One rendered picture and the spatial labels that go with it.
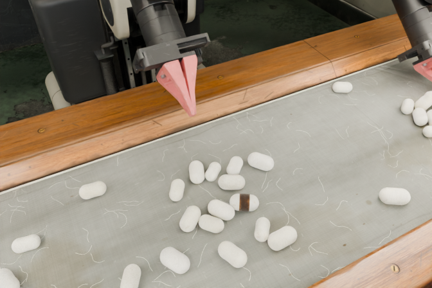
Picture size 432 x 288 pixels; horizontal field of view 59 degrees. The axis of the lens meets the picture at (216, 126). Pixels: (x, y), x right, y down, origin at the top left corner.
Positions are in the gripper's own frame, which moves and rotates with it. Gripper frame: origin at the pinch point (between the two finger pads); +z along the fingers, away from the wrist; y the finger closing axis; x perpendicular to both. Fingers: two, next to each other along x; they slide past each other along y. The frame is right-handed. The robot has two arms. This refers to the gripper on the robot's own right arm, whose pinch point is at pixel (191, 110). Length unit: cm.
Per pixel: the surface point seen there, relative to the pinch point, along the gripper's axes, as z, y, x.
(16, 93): -54, -34, 155
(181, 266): 17.0, -9.4, -7.2
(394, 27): -5, 52, 11
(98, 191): 6.1, -14.8, 2.7
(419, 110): 11.6, 35.1, -2.9
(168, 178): 7.8, -5.5, 3.2
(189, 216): 12.8, -6.0, -3.8
